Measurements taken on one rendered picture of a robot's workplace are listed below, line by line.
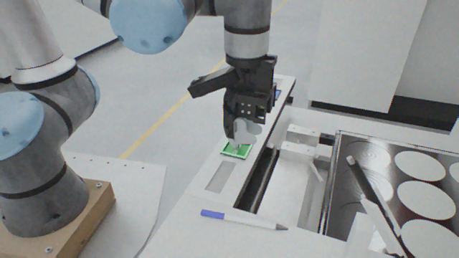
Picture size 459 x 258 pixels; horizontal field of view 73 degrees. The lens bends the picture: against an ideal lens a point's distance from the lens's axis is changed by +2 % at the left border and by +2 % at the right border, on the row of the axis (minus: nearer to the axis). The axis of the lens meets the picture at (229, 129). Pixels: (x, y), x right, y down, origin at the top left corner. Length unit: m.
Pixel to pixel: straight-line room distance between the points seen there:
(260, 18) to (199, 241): 0.34
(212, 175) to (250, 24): 0.28
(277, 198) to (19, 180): 0.47
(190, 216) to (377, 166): 0.45
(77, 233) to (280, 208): 0.39
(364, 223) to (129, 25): 0.36
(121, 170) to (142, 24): 0.55
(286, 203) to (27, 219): 0.48
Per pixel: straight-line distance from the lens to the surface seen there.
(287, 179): 0.71
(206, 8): 0.49
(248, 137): 0.60
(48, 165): 0.63
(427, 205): 0.73
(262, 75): 0.53
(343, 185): 0.70
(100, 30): 4.12
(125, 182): 0.82
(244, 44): 0.50
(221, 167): 0.61
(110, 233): 0.72
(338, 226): 0.62
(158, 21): 0.36
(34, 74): 0.67
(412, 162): 0.83
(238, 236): 0.50
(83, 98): 0.70
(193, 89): 0.59
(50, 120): 0.63
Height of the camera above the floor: 1.37
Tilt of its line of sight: 35 degrees down
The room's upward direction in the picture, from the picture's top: straight up
